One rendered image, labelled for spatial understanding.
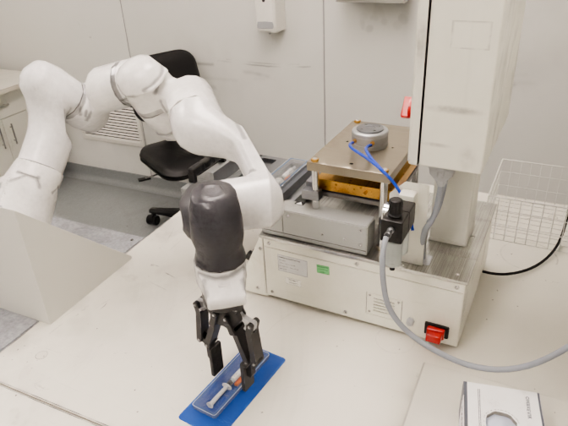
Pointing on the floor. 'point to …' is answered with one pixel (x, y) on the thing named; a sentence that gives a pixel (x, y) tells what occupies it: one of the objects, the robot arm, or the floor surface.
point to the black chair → (175, 62)
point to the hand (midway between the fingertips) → (232, 368)
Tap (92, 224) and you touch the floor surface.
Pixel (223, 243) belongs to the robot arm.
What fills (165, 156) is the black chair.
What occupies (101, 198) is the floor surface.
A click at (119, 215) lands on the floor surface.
